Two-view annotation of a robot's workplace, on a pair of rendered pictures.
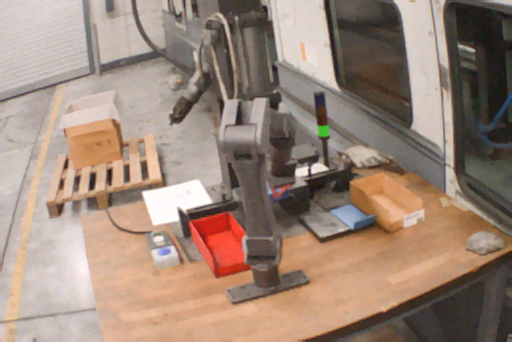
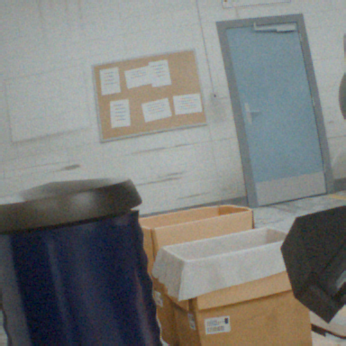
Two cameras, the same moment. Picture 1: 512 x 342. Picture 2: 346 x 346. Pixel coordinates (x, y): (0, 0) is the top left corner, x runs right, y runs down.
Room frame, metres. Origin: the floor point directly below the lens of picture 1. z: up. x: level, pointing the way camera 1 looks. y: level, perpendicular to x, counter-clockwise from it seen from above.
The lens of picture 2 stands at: (2.13, -0.19, 1.21)
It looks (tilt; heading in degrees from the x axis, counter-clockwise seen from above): 4 degrees down; 183
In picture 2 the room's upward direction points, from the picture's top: 9 degrees counter-clockwise
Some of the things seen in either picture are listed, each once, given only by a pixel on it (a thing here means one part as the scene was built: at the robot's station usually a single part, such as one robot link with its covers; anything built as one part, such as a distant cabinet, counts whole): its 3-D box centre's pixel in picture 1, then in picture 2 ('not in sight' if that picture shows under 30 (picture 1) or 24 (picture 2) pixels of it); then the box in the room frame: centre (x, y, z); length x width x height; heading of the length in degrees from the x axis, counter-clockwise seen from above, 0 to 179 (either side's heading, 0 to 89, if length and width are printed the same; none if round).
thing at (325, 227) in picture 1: (336, 221); not in sight; (1.55, -0.21, 0.91); 0.17 x 0.16 x 0.02; 106
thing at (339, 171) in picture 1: (322, 180); not in sight; (1.77, -0.20, 0.95); 0.15 x 0.03 x 0.10; 106
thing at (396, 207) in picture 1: (386, 202); not in sight; (1.58, -0.37, 0.93); 0.25 x 0.13 x 0.08; 16
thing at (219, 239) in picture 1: (222, 243); not in sight; (1.48, 0.11, 0.93); 0.25 x 0.12 x 0.06; 16
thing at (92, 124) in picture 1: (94, 128); not in sight; (4.95, 1.36, 0.40); 0.67 x 0.60 x 0.50; 8
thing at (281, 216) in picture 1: (272, 206); not in sight; (1.77, -0.04, 0.88); 0.65 x 0.50 x 0.03; 106
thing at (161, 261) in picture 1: (166, 261); not in sight; (1.46, 0.28, 0.90); 0.07 x 0.07 x 0.06; 16
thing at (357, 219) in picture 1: (352, 213); not in sight; (1.54, -0.25, 0.93); 0.15 x 0.07 x 0.03; 19
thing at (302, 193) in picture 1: (271, 201); not in sight; (1.69, -0.03, 0.94); 0.20 x 0.10 x 0.07; 106
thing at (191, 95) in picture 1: (193, 92); not in sight; (1.93, 0.16, 1.25); 0.19 x 0.07 x 0.19; 106
